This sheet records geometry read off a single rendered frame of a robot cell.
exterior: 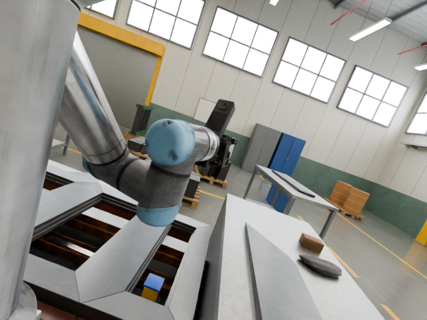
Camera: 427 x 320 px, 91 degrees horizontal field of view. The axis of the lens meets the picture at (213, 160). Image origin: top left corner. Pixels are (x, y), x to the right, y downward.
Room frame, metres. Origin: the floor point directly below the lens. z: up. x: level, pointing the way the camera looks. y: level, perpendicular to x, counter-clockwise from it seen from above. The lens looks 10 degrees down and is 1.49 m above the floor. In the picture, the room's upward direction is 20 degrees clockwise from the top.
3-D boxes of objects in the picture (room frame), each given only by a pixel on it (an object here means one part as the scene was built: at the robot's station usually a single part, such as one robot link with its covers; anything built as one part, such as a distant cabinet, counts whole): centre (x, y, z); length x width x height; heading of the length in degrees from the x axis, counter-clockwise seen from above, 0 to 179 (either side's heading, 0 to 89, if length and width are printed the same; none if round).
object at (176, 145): (0.37, 0.07, 1.43); 0.11 x 0.08 x 0.09; 161
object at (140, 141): (5.49, 1.79, 0.18); 1.20 x 0.80 x 0.37; 4
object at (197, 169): (5.60, -0.01, 0.32); 1.20 x 0.80 x 0.65; 12
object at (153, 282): (0.66, 0.05, 0.88); 0.06 x 0.06 x 0.02; 88
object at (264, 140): (8.79, -1.66, 0.97); 1.00 x 0.49 x 1.95; 96
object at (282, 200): (5.11, -1.88, 0.29); 0.61 x 0.43 x 0.57; 6
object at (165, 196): (0.38, 0.08, 1.34); 0.11 x 0.08 x 0.11; 71
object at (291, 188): (3.48, -1.31, 0.49); 1.60 x 0.70 x 0.99; 10
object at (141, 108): (7.29, 2.80, 0.58); 1.60 x 0.60 x 1.17; 9
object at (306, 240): (1.03, -0.62, 1.07); 0.10 x 0.06 x 0.05; 84
